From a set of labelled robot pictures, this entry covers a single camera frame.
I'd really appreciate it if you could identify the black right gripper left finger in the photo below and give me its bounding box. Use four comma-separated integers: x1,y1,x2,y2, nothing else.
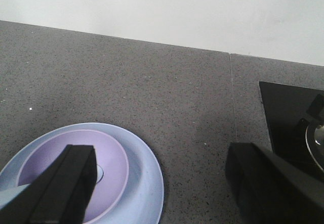
1,145,97,223

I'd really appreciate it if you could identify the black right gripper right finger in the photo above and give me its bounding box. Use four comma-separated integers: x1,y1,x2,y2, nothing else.
225,143,323,223

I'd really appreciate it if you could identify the purple plastic bowl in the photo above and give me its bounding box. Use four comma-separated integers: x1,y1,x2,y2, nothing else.
16,129,129,223

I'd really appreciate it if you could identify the light blue plastic plate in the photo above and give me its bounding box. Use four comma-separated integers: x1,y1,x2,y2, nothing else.
1,122,164,223

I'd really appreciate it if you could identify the black glass gas stove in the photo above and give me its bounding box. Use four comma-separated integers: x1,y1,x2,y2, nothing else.
259,81,323,181

